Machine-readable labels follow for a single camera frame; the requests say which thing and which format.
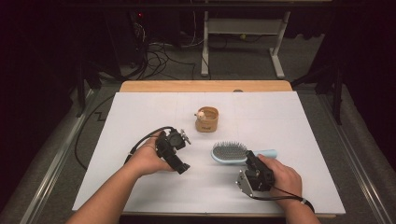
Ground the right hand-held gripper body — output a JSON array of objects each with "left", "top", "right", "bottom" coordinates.
[{"left": 234, "top": 157, "right": 276, "bottom": 199}]

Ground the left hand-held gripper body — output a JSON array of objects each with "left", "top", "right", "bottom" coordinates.
[{"left": 155, "top": 127, "right": 191, "bottom": 172}]

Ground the light blue hairbrush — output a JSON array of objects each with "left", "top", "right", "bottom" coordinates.
[{"left": 210, "top": 141, "right": 278, "bottom": 165}]

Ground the person's right hand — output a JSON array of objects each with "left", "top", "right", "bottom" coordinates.
[{"left": 257, "top": 154, "right": 304, "bottom": 207}]

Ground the person's left hand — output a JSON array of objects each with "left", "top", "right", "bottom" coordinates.
[{"left": 125, "top": 131, "right": 176, "bottom": 179}]

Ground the round wooden container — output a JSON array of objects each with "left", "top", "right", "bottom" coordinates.
[{"left": 194, "top": 105, "right": 219, "bottom": 133}]

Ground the white board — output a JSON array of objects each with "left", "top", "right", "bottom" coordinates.
[{"left": 72, "top": 91, "right": 347, "bottom": 216}]

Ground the wooden table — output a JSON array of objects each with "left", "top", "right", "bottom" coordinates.
[{"left": 78, "top": 79, "right": 338, "bottom": 219}]

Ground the black stand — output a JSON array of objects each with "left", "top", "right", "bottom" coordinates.
[
  {"left": 75, "top": 60, "right": 127, "bottom": 119},
  {"left": 290, "top": 60, "right": 346, "bottom": 126}
]

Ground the dark equipment with red light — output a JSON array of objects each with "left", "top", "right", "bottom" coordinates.
[{"left": 104, "top": 8, "right": 149, "bottom": 68}]

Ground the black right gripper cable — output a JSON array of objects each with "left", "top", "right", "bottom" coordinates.
[{"left": 252, "top": 185, "right": 316, "bottom": 215}]

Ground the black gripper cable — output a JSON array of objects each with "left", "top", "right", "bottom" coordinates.
[
  {"left": 74, "top": 94, "right": 176, "bottom": 171},
  {"left": 252, "top": 185, "right": 316, "bottom": 215}
]

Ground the tangle of floor cables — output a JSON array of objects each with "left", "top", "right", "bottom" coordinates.
[{"left": 132, "top": 36, "right": 196, "bottom": 81}]

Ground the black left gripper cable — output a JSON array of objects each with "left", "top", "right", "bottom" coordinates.
[{"left": 74, "top": 94, "right": 176, "bottom": 171}]

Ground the metal floor rail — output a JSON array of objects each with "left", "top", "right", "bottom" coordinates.
[
  {"left": 19, "top": 89, "right": 95, "bottom": 224},
  {"left": 317, "top": 92, "right": 394, "bottom": 224}
]

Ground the white desk frame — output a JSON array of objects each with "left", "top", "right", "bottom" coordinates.
[{"left": 200, "top": 9, "right": 292, "bottom": 79}]

